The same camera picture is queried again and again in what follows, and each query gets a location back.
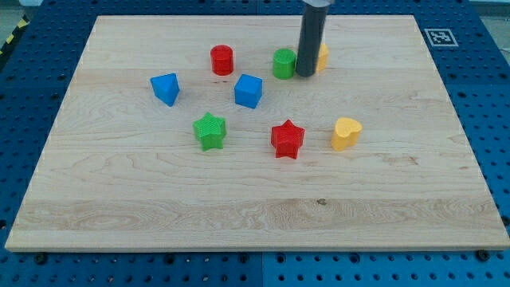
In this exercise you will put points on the blue triangular prism block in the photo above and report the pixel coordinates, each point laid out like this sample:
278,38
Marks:
166,88

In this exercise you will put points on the blue cube block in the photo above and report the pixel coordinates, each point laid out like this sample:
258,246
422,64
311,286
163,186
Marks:
248,91

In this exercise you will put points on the green star block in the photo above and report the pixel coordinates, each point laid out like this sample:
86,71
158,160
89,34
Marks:
210,131

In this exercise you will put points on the red star block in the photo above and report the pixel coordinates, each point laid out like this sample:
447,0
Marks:
287,139

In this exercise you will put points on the silver rod mount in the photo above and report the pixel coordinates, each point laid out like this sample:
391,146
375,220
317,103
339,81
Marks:
317,2

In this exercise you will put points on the yellow heart block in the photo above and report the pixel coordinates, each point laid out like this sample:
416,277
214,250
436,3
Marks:
346,133

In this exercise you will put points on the white fiducial marker tag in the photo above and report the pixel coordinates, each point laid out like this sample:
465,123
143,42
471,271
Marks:
440,37

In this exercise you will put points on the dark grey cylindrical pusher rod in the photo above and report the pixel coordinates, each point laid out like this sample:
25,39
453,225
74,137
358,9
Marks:
311,34

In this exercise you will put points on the light wooden board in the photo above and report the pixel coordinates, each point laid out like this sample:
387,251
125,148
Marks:
123,172

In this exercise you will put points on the yellow hexagon block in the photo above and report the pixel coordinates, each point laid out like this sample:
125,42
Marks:
323,55

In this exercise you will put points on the green cylinder block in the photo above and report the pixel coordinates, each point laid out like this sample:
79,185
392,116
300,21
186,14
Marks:
284,63

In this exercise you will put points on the red cylinder block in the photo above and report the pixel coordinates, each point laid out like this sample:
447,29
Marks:
222,60

